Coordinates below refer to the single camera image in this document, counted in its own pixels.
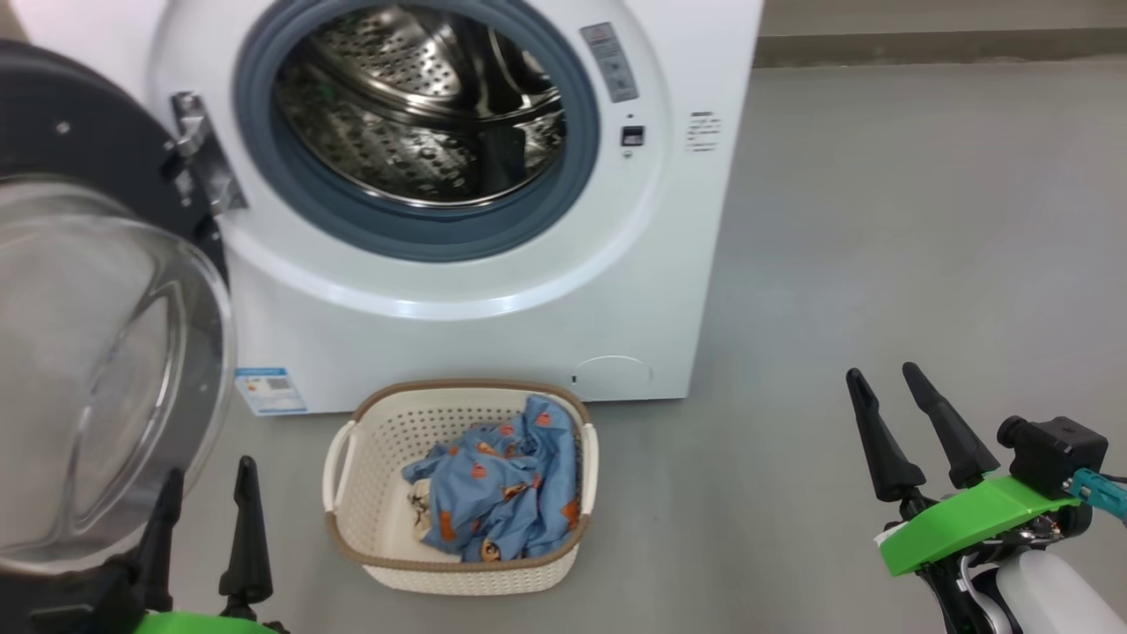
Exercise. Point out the grey rubber door gasket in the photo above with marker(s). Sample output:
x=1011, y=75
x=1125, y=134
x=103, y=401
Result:
x=264, y=176

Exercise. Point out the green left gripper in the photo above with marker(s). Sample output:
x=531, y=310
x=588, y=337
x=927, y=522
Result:
x=202, y=625

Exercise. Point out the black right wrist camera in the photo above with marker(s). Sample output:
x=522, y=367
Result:
x=1052, y=449

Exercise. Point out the metal door hinge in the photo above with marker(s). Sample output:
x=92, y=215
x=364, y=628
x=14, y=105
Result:
x=207, y=167

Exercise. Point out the blue energy label sticker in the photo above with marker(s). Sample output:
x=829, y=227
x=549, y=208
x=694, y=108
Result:
x=271, y=391

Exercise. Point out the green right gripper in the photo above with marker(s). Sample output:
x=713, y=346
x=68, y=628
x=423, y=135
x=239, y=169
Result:
x=960, y=524

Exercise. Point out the black door latch socket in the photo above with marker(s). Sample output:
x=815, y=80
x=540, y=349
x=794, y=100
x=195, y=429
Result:
x=632, y=136

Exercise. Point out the cream garment with black print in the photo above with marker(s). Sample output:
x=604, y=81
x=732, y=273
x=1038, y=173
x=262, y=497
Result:
x=421, y=509

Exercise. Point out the cream laundry basket brown rim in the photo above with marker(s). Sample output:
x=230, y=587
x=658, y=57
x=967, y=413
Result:
x=379, y=440

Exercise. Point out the round white filter cover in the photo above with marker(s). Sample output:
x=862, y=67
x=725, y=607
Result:
x=612, y=379

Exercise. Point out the blue patterned garment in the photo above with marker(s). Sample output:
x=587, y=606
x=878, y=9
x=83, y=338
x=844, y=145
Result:
x=502, y=484

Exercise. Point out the black round glass washer door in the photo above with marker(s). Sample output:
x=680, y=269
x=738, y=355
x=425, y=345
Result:
x=88, y=132

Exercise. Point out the stainless steel washing machine drum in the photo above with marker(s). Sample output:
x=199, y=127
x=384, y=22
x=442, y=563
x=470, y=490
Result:
x=414, y=106

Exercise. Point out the small black text sticker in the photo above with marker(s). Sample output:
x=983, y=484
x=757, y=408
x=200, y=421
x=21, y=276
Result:
x=703, y=132

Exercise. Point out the grey warning sticker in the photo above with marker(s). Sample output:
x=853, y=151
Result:
x=609, y=62

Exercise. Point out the white front-load washing machine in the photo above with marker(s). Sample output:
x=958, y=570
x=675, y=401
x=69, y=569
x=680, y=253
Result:
x=484, y=299

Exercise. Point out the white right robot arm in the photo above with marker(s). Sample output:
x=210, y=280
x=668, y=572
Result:
x=1057, y=599

